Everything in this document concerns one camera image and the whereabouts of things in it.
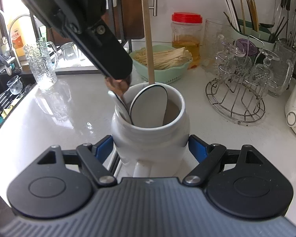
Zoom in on dark wooden cutting board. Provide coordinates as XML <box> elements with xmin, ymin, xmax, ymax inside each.
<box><xmin>113</xmin><ymin>0</ymin><xmax>158</xmax><ymax>40</ymax></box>

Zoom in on green plastic basket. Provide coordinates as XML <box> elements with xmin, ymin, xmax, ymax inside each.
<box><xmin>129</xmin><ymin>44</ymin><xmax>193</xmax><ymax>84</ymax></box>

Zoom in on yellow plastic jug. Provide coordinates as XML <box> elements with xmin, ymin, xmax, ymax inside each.
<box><xmin>11</xmin><ymin>17</ymin><xmax>28</xmax><ymax>57</ymax></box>

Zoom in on red-lid plastic jar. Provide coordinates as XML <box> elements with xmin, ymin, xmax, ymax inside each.
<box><xmin>172</xmin><ymin>12</ymin><xmax>203</xmax><ymax>69</ymax></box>

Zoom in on row of hanging kitchen tools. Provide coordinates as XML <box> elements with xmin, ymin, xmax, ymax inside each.
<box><xmin>271</xmin><ymin>0</ymin><xmax>296</xmax><ymax>50</ymax></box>

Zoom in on small wine glass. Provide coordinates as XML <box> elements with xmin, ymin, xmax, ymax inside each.
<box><xmin>7</xmin><ymin>75</ymin><xmax>23</xmax><ymax>95</ymax></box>

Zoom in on small pump bottle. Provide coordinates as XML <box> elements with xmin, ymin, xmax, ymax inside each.
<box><xmin>0</xmin><ymin>36</ymin><xmax>10</xmax><ymax>55</ymax></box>

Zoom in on bunch of assorted chopsticks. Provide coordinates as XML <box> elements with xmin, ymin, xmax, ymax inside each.
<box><xmin>221</xmin><ymin>0</ymin><xmax>261</xmax><ymax>34</ymax></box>

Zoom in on sink drain rack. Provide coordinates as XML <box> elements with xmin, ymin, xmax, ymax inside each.
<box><xmin>0</xmin><ymin>86</ymin><xmax>27</xmax><ymax>121</ymax></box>

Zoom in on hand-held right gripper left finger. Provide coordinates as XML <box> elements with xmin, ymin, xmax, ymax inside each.
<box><xmin>27</xmin><ymin>134</ymin><xmax>117</xmax><ymax>187</ymax></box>

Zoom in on clear glass cup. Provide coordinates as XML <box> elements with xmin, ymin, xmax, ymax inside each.
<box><xmin>60</xmin><ymin>42</ymin><xmax>79</xmax><ymax>61</ymax></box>

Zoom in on textured glass tumbler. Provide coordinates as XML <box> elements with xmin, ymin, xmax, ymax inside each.
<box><xmin>202</xmin><ymin>18</ymin><xmax>229</xmax><ymax>75</ymax></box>

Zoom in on green chopstick holder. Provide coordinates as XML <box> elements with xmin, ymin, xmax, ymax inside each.
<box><xmin>236</xmin><ymin>22</ymin><xmax>279</xmax><ymax>50</ymax></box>

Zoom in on purple lid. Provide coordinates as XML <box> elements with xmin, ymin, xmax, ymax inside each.
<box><xmin>237</xmin><ymin>38</ymin><xmax>257</xmax><ymax>56</ymax></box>

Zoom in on tall ribbed glass mug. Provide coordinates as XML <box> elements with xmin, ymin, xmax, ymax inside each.
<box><xmin>267</xmin><ymin>41</ymin><xmax>296</xmax><ymax>98</ymax></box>

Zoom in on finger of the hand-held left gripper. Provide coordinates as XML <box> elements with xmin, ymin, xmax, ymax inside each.
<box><xmin>71</xmin><ymin>21</ymin><xmax>134</xmax><ymax>80</ymax></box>

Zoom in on wooden chopstick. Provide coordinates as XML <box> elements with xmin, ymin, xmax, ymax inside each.
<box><xmin>141</xmin><ymin>0</ymin><xmax>155</xmax><ymax>86</ymax></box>

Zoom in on textured glass mug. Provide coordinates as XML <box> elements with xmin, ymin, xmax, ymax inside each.
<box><xmin>23</xmin><ymin>37</ymin><xmax>59</xmax><ymax>91</ymax></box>

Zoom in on black kitchen sink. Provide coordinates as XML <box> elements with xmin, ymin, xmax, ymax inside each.
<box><xmin>0</xmin><ymin>71</ymin><xmax>37</xmax><ymax>139</ymax></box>

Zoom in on copper spoon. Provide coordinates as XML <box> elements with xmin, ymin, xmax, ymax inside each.
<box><xmin>105</xmin><ymin>75</ymin><xmax>132</xmax><ymax>104</ymax></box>

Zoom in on crystal stem glass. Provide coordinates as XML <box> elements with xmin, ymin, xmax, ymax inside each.
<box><xmin>216</xmin><ymin>42</ymin><xmax>247</xmax><ymax>75</ymax></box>
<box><xmin>249</xmin><ymin>49</ymin><xmax>281</xmax><ymax>90</ymax></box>

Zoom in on white ceramic mug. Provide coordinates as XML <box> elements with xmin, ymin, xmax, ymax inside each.
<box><xmin>111</xmin><ymin>83</ymin><xmax>190</xmax><ymax>177</ymax></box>

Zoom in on dried noodles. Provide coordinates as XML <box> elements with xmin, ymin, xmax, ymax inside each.
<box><xmin>133</xmin><ymin>47</ymin><xmax>192</xmax><ymax>70</ymax></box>

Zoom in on small steel faucet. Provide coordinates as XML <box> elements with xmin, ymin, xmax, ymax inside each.
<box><xmin>8</xmin><ymin>14</ymin><xmax>40</xmax><ymax>40</ymax></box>

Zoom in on white drip tray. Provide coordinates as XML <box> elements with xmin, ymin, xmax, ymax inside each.
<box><xmin>55</xmin><ymin>54</ymin><xmax>102</xmax><ymax>76</ymax></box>

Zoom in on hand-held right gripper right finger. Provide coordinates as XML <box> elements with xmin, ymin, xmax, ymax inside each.
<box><xmin>182</xmin><ymin>135</ymin><xmax>274</xmax><ymax>187</ymax></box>

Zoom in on wire glass rack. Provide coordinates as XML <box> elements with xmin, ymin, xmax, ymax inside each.
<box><xmin>205</xmin><ymin>35</ymin><xmax>279</xmax><ymax>124</ymax></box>

